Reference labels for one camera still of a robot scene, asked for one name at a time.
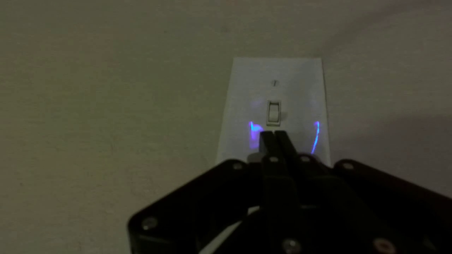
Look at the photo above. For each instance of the white light switch toggle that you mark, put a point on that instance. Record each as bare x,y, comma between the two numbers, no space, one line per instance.
273,113

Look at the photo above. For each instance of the white light switch plate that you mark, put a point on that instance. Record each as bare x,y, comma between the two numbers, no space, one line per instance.
301,89

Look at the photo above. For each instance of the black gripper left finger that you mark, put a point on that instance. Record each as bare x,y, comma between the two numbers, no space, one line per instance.
212,206

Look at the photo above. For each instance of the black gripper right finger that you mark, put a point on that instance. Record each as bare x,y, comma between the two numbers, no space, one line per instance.
358,206

